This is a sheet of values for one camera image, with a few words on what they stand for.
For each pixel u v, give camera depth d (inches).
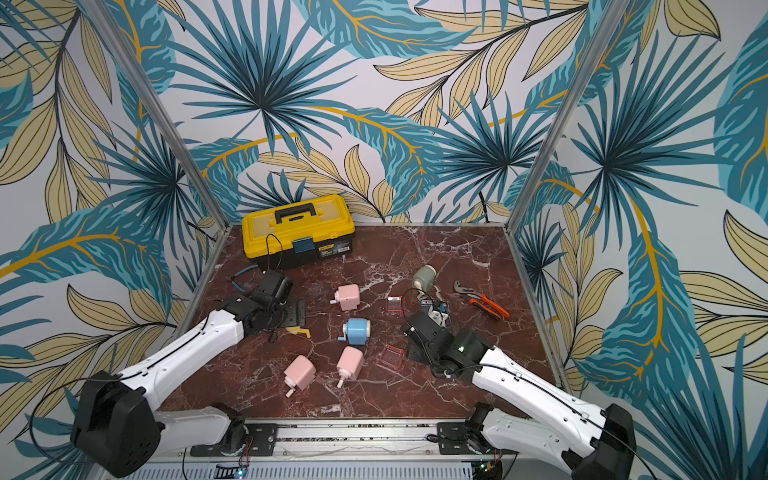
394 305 38.3
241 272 41.2
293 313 29.5
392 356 34.6
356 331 33.0
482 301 38.9
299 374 30.6
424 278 37.4
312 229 38.1
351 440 29.6
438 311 26.5
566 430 16.2
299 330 35.4
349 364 31.0
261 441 29.0
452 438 28.9
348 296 36.3
